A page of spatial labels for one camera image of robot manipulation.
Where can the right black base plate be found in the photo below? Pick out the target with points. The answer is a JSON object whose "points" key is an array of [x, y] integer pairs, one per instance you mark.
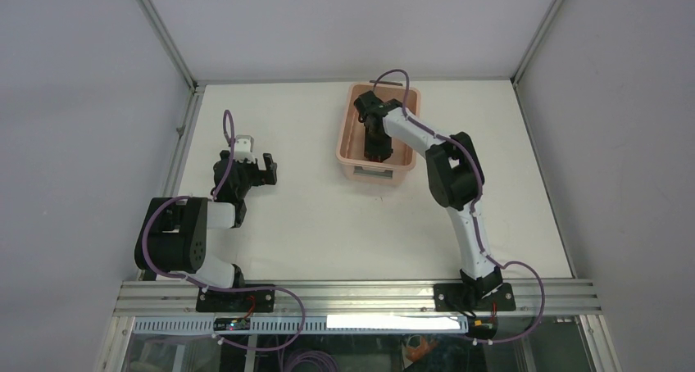
{"points": [[457, 297]]}

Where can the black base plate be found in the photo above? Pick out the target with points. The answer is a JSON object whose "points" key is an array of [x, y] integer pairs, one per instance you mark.
{"points": [[259, 298], [457, 297]]}

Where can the white slotted cable duct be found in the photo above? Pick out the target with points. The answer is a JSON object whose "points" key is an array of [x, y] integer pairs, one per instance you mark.
{"points": [[330, 324]]}

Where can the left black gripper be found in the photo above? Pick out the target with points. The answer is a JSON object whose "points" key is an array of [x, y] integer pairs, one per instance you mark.
{"points": [[261, 177]]}

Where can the aluminium front rail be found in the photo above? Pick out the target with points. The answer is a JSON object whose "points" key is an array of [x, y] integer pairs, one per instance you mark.
{"points": [[559, 297]]}

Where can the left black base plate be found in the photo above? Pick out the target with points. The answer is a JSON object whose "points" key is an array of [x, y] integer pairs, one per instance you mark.
{"points": [[259, 298]]}

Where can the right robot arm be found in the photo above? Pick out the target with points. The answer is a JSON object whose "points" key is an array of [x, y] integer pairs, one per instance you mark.
{"points": [[454, 177]]}

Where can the orange object below table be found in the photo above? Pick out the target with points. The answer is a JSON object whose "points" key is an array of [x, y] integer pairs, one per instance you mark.
{"points": [[417, 346]]}

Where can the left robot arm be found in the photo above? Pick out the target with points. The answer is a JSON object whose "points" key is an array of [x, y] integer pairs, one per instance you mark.
{"points": [[173, 240]]}

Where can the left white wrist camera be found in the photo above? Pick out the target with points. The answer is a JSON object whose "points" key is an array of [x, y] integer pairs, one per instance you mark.
{"points": [[243, 147]]}

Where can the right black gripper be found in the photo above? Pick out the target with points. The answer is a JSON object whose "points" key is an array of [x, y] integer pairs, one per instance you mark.
{"points": [[384, 151]]}

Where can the pink plastic bin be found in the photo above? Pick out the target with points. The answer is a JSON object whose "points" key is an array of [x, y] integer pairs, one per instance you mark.
{"points": [[351, 138]]}

